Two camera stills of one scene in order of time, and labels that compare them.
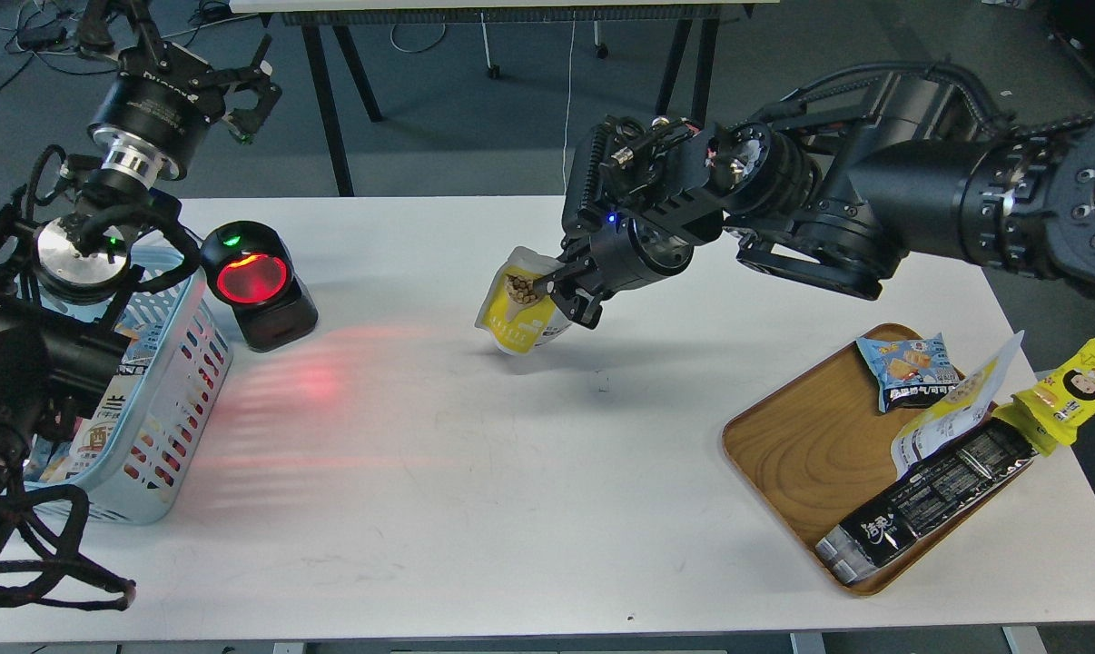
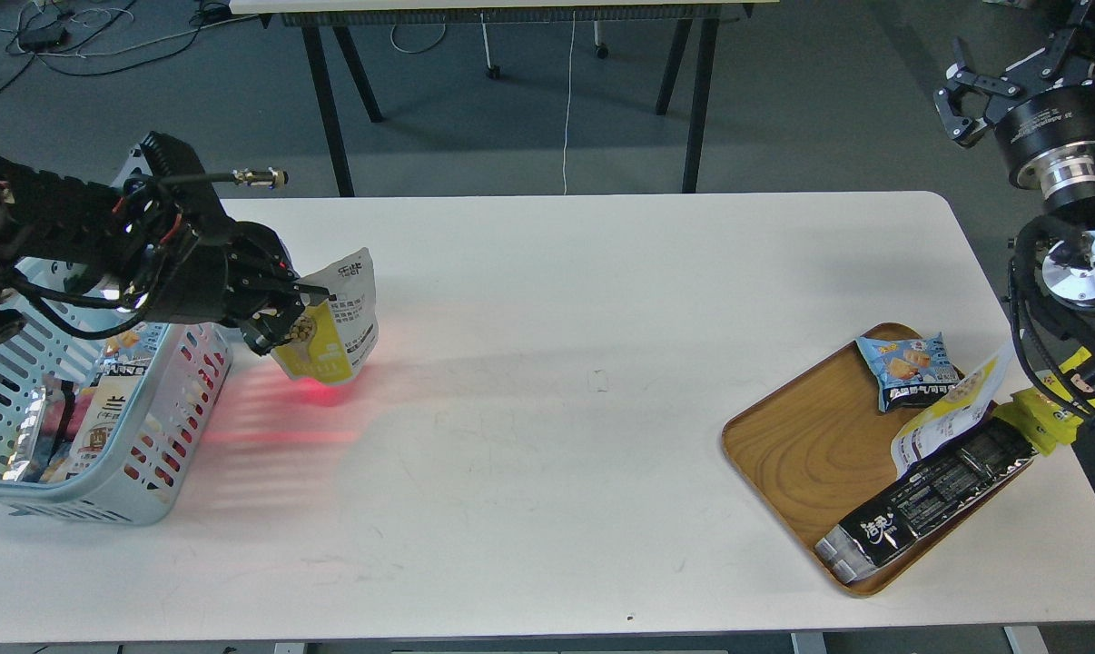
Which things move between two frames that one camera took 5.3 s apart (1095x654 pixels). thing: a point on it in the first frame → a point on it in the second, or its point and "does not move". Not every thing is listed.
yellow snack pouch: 518,317 → 330,341
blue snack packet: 911,373 does not move
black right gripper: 640,195 → 1055,117
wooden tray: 821,445 does not move
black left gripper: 152,115 → 184,260
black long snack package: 932,489 does not move
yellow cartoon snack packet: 1048,411 does not move
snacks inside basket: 93,443 does not move
